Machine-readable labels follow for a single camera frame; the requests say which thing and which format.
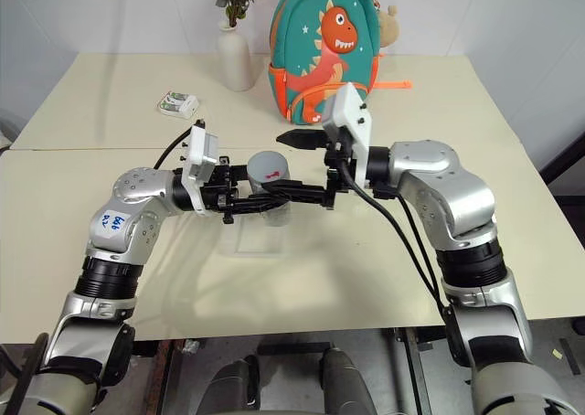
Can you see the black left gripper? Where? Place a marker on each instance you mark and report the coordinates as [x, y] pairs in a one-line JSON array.
[[219, 191]]

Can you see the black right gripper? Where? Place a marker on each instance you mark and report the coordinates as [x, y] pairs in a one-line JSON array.
[[333, 177]]

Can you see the clear plastic jar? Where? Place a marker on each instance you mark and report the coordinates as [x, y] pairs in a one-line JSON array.
[[276, 216]]

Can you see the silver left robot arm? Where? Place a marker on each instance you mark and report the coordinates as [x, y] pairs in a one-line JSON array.
[[137, 191]]

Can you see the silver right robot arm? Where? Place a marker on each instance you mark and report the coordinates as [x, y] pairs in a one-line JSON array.
[[439, 182]]

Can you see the clear plastic box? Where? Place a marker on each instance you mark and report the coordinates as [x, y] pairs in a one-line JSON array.
[[256, 239]]

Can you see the teal dinosaur backpack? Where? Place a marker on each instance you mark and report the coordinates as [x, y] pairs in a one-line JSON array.
[[320, 58]]

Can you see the white battery pack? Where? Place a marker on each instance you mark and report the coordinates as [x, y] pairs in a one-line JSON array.
[[178, 104]]

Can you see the white ceramic vase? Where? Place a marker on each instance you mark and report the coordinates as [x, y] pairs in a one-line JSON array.
[[235, 58]]

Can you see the beige plush toy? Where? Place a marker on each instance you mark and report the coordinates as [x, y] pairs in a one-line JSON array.
[[389, 26]]

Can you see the black crossbar under table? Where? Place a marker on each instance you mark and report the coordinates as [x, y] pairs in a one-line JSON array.
[[294, 348]]

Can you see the dark rounded shape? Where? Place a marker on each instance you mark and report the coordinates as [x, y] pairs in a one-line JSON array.
[[233, 387], [343, 383]]

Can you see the dark slanted furniture leg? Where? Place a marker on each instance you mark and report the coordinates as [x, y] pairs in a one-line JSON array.
[[564, 154]]

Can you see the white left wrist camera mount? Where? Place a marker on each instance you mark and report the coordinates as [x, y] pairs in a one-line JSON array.
[[196, 159]]

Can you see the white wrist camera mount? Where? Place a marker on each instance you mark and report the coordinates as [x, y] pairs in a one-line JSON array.
[[196, 159], [353, 109]]

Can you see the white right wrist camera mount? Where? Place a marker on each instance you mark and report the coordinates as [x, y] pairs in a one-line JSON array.
[[353, 109]]

